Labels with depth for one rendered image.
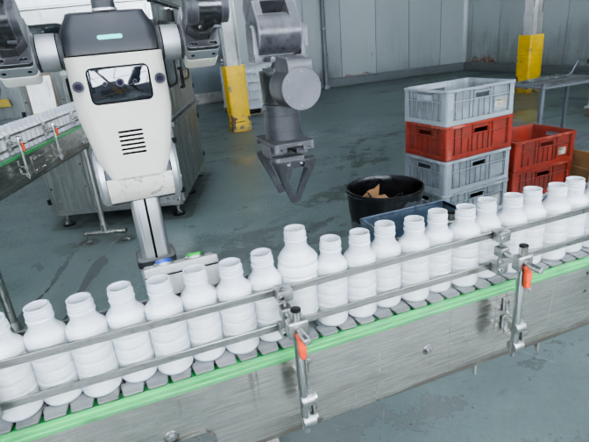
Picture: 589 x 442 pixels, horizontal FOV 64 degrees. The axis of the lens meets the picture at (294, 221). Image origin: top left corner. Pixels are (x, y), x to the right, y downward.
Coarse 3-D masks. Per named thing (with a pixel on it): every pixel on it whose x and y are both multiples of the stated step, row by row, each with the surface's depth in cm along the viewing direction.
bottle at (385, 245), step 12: (384, 228) 86; (384, 240) 87; (384, 252) 86; (396, 252) 87; (396, 264) 88; (384, 276) 88; (396, 276) 89; (384, 288) 89; (396, 288) 90; (384, 300) 90; (396, 300) 91
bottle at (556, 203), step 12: (552, 192) 99; (564, 192) 98; (552, 204) 99; (564, 204) 98; (552, 228) 100; (564, 228) 100; (552, 240) 101; (564, 240) 101; (552, 252) 102; (564, 252) 102
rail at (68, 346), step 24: (552, 216) 97; (480, 240) 92; (576, 240) 102; (384, 264) 85; (408, 288) 89; (192, 312) 74; (336, 312) 85; (96, 336) 70; (120, 336) 71; (240, 336) 79; (0, 360) 66; (24, 360) 67; (168, 360) 76; (72, 384) 71
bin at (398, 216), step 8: (440, 200) 157; (408, 208) 154; (416, 208) 155; (424, 208) 156; (448, 208) 155; (376, 216) 150; (384, 216) 151; (392, 216) 152; (400, 216) 153; (424, 216) 157; (368, 224) 144; (400, 224) 154; (424, 224) 158; (400, 232) 155; (536, 344) 124; (472, 368) 118
